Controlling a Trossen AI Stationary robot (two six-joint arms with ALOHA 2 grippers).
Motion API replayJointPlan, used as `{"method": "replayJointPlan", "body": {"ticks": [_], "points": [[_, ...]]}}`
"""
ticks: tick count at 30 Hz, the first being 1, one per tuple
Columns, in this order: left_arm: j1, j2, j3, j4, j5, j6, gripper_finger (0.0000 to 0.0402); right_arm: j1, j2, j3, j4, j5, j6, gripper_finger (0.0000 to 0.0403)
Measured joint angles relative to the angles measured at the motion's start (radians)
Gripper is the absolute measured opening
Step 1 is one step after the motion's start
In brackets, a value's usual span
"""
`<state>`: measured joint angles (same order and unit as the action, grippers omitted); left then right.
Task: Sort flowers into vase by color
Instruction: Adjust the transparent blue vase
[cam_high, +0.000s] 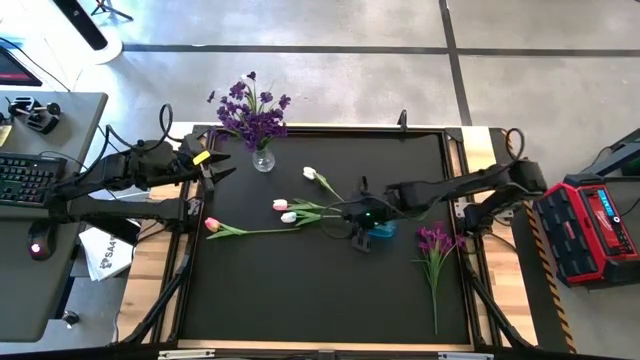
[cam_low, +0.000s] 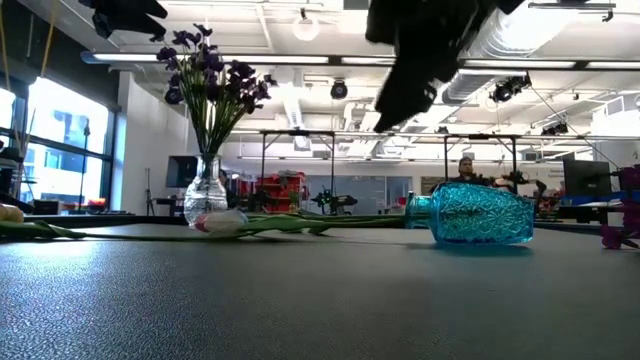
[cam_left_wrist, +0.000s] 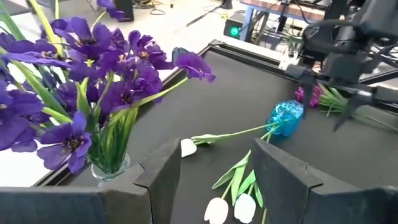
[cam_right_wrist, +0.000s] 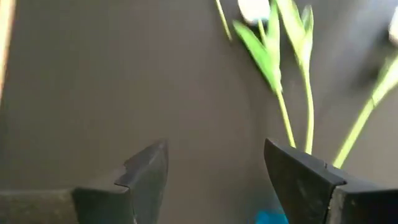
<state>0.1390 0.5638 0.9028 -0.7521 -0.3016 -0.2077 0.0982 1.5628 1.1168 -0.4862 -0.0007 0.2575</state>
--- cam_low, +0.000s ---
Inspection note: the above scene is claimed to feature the red storage shelf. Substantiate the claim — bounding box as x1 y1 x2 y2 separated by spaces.
234 171 307 214

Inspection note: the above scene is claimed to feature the sparse purple flower sprig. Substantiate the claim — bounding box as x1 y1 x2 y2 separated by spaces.
155 22 279 159

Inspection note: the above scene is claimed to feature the black metal station frame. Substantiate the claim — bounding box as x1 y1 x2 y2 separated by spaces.
419 132 521 194
227 128 337 199

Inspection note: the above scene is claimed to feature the overhead LED light bar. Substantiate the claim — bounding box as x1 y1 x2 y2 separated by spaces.
82 51 640 70

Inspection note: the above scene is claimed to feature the blue cut glass vase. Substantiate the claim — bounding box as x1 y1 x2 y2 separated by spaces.
403 181 536 246

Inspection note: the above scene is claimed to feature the round white ceiling lamp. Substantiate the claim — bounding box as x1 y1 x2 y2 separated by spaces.
292 14 321 43

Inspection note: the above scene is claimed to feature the person behind robot station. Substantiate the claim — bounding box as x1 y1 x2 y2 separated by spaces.
448 156 496 187

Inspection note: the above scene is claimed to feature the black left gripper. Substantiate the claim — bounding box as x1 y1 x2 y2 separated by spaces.
79 0 169 42

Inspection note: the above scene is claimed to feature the clear glass vase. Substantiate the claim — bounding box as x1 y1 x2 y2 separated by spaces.
183 153 229 229

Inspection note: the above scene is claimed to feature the magenta flower bunch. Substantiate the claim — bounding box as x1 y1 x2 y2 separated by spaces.
601 164 640 251

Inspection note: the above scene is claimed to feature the large black monitor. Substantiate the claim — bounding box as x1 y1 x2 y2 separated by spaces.
563 159 613 200

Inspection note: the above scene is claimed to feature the black monitor screen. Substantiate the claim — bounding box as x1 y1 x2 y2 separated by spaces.
165 155 201 189

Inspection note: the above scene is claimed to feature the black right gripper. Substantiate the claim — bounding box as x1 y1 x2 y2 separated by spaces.
365 0 524 134

